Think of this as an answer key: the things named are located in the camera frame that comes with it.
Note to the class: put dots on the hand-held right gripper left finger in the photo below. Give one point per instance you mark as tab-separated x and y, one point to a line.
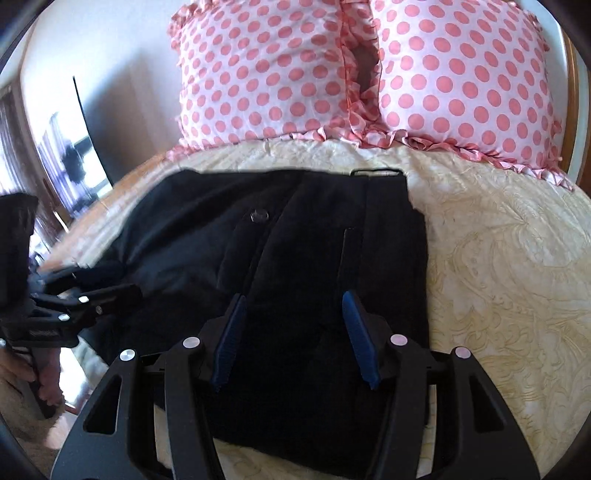
227	346

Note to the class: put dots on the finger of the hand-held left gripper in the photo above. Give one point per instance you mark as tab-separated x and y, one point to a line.
92	304
60	281

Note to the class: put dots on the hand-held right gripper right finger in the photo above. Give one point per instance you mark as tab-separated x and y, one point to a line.
362	341

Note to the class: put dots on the black pants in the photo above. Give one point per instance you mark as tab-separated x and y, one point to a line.
295	249

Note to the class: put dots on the person's left hand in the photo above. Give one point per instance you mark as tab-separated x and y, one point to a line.
51	378

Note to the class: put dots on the yellow patterned bedspread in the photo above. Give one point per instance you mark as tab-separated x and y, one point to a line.
498	286

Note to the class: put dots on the pink polka dot pillow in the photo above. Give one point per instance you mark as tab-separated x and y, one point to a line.
461	78
263	78

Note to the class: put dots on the wooden headboard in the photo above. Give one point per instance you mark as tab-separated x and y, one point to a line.
579	106

